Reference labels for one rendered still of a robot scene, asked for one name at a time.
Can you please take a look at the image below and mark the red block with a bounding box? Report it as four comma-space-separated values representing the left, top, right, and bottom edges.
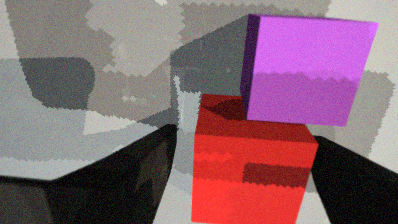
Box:
191, 94, 319, 224

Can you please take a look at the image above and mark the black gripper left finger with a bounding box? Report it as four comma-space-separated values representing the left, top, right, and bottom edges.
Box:
0, 124, 177, 224

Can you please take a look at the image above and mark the purple block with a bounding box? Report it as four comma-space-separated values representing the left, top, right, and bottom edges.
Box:
240, 13, 379, 127

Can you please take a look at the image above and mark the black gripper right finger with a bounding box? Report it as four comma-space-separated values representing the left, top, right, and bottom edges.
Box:
311, 135, 398, 224

